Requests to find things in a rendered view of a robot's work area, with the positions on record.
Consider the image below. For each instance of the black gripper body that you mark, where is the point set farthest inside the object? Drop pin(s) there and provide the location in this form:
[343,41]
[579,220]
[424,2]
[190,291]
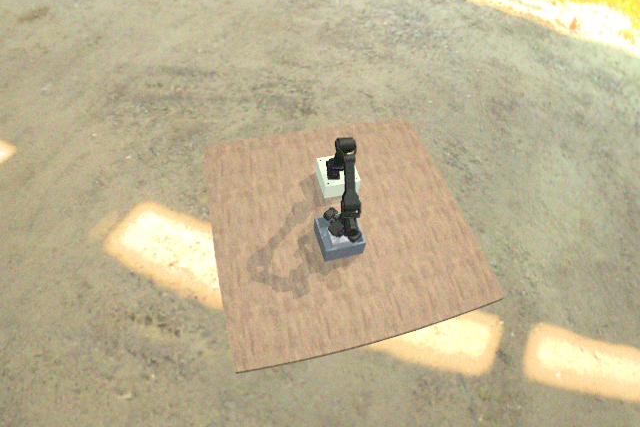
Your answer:
[331,213]

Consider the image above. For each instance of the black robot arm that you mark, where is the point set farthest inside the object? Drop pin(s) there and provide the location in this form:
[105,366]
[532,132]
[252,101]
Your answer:
[350,200]

